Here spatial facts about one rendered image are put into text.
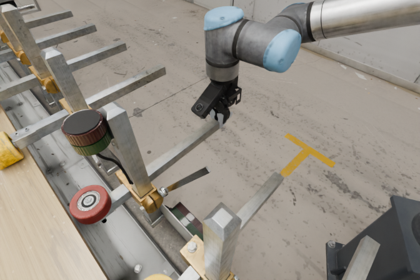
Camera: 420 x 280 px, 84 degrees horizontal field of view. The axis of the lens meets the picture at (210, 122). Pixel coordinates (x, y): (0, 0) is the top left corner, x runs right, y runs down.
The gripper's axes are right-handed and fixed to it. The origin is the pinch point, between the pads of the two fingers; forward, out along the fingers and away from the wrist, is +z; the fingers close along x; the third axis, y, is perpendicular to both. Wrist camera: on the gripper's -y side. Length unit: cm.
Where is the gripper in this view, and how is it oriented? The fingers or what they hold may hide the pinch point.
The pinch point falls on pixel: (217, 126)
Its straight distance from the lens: 78.5
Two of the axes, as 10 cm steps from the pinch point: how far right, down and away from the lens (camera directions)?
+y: 7.0, -5.3, 4.8
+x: -7.1, -4.9, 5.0
